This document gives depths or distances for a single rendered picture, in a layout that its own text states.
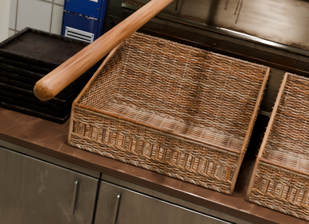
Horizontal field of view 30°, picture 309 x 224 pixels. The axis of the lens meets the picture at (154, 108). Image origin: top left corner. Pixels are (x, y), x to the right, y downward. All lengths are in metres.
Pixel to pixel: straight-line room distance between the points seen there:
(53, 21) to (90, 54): 1.44
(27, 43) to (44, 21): 0.26
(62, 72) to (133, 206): 1.07
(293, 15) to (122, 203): 0.87
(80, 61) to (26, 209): 1.21
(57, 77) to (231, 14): 1.36
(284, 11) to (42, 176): 1.00
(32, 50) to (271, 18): 0.84
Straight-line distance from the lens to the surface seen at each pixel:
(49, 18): 2.34
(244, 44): 2.11
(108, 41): 0.97
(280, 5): 2.09
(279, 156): 2.08
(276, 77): 2.16
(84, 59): 0.88
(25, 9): 2.39
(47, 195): 1.96
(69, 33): 2.28
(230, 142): 2.08
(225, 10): 2.10
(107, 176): 1.83
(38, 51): 2.05
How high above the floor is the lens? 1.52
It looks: 25 degrees down
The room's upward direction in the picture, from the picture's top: 11 degrees clockwise
